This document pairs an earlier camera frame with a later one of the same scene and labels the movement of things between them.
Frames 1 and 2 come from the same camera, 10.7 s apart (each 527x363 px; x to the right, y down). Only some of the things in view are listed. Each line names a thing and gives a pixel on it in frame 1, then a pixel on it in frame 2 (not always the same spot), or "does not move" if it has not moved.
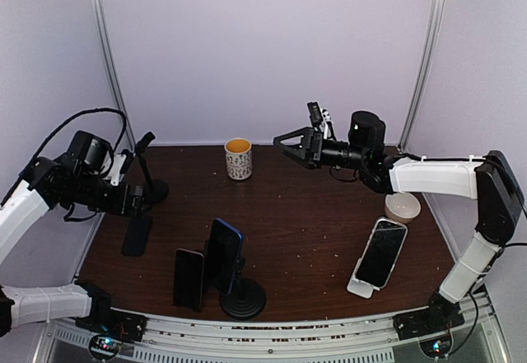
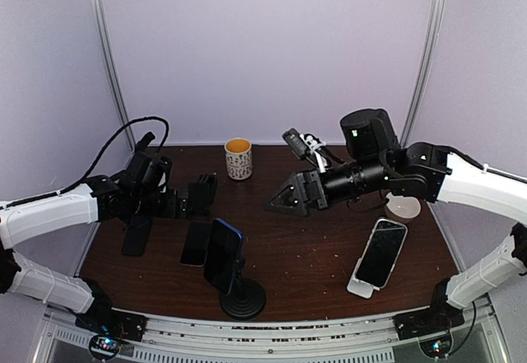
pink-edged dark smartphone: [188, 279] -> [196, 244]
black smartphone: [137, 236] does not move
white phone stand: [361, 288] does not move
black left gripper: [120, 207] -> [170, 210]
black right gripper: [313, 156] -> [297, 182]
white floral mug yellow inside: [239, 158] does not move
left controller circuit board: [104, 347] does not move
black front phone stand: [245, 300] does not move
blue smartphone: [226, 245] does not move
